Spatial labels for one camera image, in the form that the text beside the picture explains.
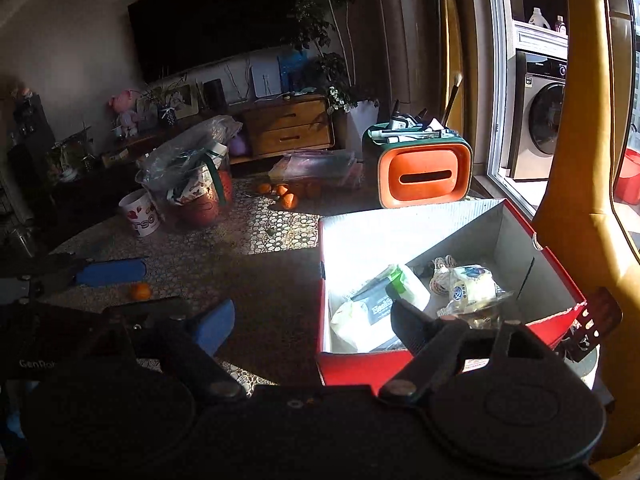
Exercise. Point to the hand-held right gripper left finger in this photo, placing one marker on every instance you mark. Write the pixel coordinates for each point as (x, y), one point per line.
(215, 325)

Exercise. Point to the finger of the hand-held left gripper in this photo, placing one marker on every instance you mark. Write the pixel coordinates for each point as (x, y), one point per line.
(112, 271)

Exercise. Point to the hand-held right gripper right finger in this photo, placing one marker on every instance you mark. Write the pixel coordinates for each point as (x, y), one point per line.
(415, 327)

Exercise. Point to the small orange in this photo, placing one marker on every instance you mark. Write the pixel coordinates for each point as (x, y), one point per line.
(141, 291)

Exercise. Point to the dark packet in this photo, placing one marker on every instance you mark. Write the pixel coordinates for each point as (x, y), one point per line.
(372, 310)

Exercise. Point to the white soft pouch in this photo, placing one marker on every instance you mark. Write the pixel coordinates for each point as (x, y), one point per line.
(350, 327)

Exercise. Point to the bread packet with blueberry print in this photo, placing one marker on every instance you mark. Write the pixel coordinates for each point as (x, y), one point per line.
(472, 285)

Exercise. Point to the red cardboard box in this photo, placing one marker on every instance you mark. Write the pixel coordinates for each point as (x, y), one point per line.
(550, 300)

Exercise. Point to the desktop with lace patterned cloth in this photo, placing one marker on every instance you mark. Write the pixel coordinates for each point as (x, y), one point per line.
(260, 280)

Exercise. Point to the white mug with strawberry print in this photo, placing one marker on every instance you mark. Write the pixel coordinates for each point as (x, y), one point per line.
(140, 212)

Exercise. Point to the clear plastic bag of fruit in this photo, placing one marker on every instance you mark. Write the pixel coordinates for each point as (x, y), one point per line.
(195, 170)

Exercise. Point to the dark cluttered side shelf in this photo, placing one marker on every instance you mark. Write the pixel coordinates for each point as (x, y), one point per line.
(30, 160)

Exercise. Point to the green and orange storage box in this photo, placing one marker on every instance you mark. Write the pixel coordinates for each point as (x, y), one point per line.
(420, 170)

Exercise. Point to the pink plush toy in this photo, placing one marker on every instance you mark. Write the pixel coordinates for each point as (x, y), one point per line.
(125, 110)

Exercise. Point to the brown slotted wooden piece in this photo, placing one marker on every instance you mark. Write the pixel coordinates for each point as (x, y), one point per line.
(597, 317)

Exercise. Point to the clear plastic storage case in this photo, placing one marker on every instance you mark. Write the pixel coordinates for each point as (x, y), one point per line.
(315, 167)

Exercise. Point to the black speaker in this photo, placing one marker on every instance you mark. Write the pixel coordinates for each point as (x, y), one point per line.
(215, 94)

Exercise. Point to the wooden drawer cabinet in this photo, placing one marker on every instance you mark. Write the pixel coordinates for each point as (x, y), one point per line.
(287, 125)

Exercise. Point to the makeup brush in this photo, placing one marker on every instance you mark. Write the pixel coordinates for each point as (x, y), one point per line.
(452, 97)

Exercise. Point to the white board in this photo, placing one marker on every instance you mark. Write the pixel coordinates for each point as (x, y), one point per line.
(265, 77)

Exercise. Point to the grey washing machine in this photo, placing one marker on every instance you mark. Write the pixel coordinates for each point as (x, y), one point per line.
(540, 115)

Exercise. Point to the red bucket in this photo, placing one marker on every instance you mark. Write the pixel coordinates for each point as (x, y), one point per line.
(629, 175)

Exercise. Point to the blue picture board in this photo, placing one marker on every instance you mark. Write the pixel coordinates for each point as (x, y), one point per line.
(292, 71)

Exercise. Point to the yellow chair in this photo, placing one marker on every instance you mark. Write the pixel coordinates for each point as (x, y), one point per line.
(580, 110)

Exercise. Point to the black television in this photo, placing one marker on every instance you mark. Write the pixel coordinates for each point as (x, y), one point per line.
(215, 15)

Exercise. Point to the yellow curtain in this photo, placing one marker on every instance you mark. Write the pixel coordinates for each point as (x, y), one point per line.
(447, 35)

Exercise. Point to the potted green plant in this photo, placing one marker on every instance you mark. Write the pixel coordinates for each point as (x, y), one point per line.
(325, 35)

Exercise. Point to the white laundry shelf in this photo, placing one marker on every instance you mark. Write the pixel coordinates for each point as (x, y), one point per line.
(540, 37)

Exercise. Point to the white detergent bottle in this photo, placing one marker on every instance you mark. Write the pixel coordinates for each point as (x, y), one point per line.
(537, 18)

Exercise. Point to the photo frame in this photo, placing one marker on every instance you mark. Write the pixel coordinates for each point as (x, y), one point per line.
(182, 102)

